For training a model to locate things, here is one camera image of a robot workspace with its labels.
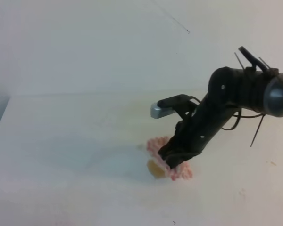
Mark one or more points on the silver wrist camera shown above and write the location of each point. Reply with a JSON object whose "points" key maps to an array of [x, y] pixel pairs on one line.
{"points": [[180, 104]]}

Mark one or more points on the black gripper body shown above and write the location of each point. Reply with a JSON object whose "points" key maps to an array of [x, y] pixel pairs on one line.
{"points": [[211, 115]]}

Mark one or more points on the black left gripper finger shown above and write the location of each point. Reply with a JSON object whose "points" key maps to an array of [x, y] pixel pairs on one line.
{"points": [[169, 152]]}

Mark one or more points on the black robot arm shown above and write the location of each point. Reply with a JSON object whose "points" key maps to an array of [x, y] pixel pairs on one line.
{"points": [[258, 88]]}

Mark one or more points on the pink white striped rag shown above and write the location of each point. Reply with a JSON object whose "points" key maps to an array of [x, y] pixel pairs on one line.
{"points": [[183, 171]]}

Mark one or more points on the brown coffee stain puddle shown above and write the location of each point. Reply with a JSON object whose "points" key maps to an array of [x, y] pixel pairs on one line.
{"points": [[156, 170]]}

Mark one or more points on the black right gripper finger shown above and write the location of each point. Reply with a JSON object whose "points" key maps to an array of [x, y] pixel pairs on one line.
{"points": [[176, 159]]}

